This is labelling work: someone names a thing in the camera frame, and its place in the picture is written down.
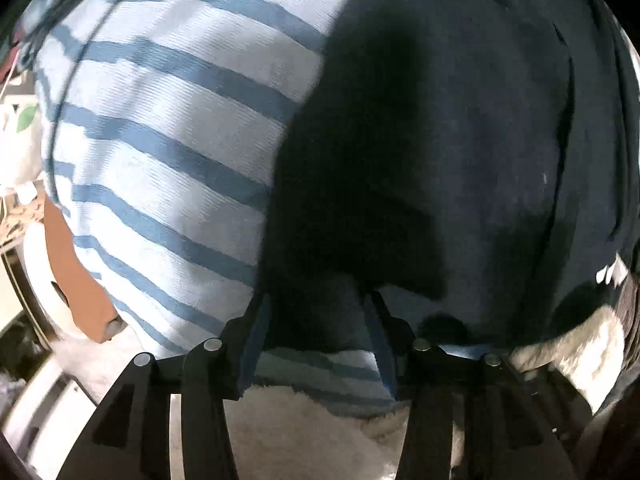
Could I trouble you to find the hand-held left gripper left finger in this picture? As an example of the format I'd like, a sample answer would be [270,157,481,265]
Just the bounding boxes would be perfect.
[55,292,273,480]

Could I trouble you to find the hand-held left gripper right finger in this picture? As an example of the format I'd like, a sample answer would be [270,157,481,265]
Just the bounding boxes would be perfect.
[364,290,576,480]

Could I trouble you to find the navy button cardigan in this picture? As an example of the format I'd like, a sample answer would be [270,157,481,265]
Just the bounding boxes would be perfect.
[257,0,640,356]

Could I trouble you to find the white fleece spotted blanket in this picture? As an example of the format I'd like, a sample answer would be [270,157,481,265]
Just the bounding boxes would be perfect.
[220,305,631,480]

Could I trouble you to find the brown stool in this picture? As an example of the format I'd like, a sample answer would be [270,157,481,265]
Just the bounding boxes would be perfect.
[42,195,128,343]

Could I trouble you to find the blue striped bed sheet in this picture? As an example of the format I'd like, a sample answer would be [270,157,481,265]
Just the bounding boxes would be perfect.
[17,0,401,418]

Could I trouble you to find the white leaf print cloth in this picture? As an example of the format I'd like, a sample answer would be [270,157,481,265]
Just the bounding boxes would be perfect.
[0,102,41,186]

